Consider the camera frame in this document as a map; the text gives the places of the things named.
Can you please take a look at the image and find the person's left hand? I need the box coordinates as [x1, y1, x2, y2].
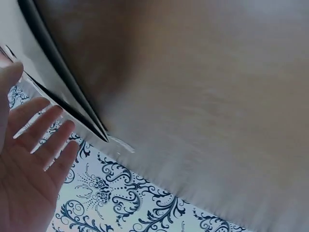
[0, 55, 80, 232]

